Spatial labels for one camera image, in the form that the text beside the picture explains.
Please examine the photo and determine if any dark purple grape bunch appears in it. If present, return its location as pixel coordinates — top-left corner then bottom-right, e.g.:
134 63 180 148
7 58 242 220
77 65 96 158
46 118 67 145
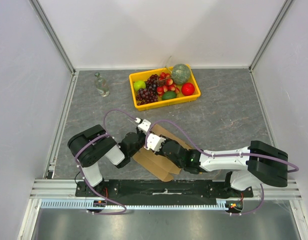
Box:
135 74 159 106

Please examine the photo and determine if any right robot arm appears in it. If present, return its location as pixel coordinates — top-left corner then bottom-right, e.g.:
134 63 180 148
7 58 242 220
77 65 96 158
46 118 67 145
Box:
159 140 288 197

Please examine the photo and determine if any green lime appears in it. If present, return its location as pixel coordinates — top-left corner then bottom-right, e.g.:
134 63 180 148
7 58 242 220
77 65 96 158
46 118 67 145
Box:
161 91 177 101

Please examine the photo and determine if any green netted melon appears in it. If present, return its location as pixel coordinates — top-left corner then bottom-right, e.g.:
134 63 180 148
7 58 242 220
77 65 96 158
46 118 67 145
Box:
171 63 191 85

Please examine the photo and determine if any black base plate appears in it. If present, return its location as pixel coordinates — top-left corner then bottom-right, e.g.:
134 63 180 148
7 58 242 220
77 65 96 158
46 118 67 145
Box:
75 178 254 199

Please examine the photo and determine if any clear glass bottle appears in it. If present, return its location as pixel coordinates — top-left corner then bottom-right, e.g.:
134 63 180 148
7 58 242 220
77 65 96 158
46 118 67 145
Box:
94 72 110 97

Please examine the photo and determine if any brown cardboard box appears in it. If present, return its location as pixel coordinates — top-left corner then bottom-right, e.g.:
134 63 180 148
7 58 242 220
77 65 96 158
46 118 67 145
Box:
132 124 192 182

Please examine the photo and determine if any red apple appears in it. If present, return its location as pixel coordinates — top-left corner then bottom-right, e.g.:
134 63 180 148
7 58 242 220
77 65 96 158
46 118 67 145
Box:
181 82 195 96

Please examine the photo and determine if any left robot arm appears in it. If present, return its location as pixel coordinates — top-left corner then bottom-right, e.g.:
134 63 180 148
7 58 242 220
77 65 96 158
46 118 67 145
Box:
67 124 146 197

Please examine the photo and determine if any green apple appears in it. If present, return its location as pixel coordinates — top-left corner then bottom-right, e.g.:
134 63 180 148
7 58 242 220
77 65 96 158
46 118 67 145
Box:
133 80 147 92

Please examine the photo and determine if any yellow plastic tray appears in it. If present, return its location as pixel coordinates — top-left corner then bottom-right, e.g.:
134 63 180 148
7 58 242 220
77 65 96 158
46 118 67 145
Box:
129 63 201 111

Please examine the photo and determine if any grey slotted cable duct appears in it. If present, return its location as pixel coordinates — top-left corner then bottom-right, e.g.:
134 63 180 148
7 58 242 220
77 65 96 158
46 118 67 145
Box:
40 199 230 211

